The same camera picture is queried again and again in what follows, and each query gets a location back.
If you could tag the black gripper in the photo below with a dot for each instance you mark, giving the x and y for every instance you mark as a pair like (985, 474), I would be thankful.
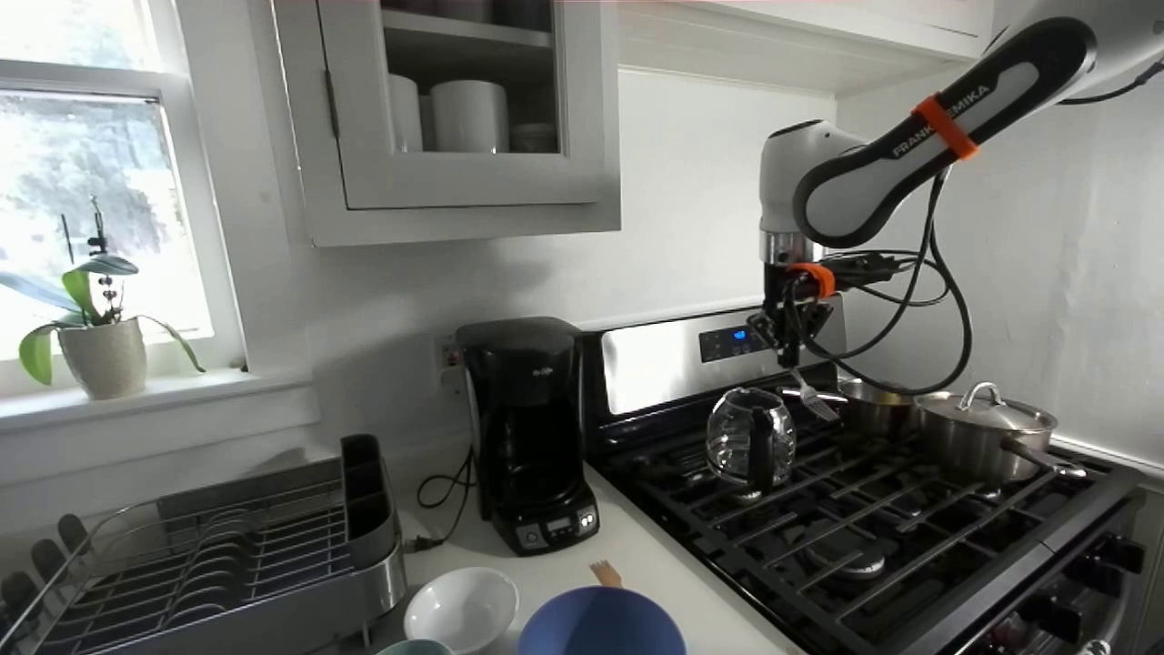
(794, 311)

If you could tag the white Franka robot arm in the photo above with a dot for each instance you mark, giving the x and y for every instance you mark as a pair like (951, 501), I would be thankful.
(837, 192)

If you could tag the small open steel pot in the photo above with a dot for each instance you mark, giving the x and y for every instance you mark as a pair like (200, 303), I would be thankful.
(874, 411)

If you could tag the stainless gas stove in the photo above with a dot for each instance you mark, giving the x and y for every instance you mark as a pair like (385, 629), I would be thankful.
(867, 547)

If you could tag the glass coffee carafe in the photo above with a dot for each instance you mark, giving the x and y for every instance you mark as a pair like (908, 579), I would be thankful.
(750, 437)

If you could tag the lidded steel saucepan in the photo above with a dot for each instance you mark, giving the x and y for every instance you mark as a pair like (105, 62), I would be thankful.
(989, 437)

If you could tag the black coffee maker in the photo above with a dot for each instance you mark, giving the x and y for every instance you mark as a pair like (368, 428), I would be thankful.
(525, 405)

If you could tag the small wooden piece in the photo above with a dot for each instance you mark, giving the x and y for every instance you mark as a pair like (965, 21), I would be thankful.
(603, 574)

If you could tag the white mug in cabinet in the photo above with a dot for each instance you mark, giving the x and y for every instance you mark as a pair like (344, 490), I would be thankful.
(471, 117)

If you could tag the blue bowl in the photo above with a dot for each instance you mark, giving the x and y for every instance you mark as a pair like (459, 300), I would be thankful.
(601, 619)

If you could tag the white ceramic bowl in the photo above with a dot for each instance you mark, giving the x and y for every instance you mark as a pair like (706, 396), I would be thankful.
(464, 609)

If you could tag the teal cup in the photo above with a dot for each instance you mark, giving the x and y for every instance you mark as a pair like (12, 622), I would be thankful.
(415, 650)

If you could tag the metal dish drying rack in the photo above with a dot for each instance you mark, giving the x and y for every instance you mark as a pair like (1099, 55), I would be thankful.
(262, 565)

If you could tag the potted orchid plant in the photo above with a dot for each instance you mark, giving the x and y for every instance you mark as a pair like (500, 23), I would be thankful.
(98, 340)

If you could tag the white wall cabinet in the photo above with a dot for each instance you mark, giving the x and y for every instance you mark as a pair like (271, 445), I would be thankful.
(554, 58)

